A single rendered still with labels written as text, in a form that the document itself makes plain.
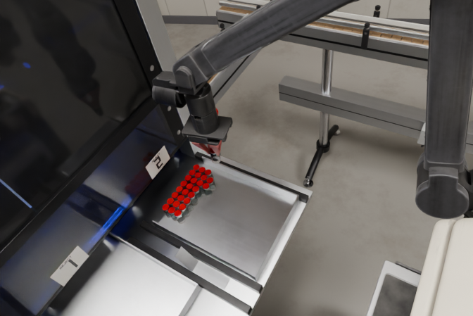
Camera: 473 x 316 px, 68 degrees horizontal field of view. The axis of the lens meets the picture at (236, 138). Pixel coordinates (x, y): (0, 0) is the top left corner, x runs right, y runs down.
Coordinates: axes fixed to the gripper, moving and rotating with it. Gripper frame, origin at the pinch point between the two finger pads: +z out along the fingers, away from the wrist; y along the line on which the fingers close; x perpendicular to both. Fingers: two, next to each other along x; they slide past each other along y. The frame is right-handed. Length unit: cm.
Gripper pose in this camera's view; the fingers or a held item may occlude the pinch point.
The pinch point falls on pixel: (214, 150)
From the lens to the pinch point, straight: 86.0
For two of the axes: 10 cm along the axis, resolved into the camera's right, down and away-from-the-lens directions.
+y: -9.5, -1.3, 2.8
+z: 1.3, 6.6, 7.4
